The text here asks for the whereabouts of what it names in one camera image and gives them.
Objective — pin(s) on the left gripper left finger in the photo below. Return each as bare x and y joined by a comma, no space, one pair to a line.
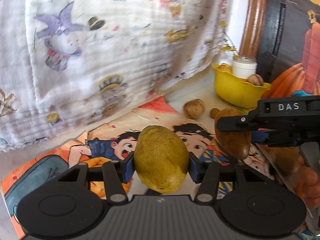
115,174

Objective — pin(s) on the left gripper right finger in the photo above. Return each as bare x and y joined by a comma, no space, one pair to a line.
207,174

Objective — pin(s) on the brown pear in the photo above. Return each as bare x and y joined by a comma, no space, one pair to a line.
236,144

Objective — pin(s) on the yellow-green pear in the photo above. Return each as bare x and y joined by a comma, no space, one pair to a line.
161,159

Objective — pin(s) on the small brown round fruit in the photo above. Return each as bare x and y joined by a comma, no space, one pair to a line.
214,112

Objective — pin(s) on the striped pepino melon back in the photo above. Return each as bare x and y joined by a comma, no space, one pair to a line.
194,109

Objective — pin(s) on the person's right hand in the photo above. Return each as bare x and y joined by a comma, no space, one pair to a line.
305,181

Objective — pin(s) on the striped pepino in bowl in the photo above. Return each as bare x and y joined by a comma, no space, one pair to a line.
255,80

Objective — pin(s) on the yellow plastic bowl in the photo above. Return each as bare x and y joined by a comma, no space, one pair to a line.
234,90

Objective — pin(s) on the painted lady artwork panel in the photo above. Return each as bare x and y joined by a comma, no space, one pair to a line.
288,55

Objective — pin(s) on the white plastic jar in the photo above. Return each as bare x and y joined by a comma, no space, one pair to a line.
243,66

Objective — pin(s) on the yellow fruit in bowl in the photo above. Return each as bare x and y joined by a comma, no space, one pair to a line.
225,68

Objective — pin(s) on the colourful cartoon mat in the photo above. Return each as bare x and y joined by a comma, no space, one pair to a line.
61,194

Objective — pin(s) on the white cartoon print cloth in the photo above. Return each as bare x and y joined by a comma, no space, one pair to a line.
68,63

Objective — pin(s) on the brown wooden frame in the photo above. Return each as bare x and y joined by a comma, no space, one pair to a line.
253,28

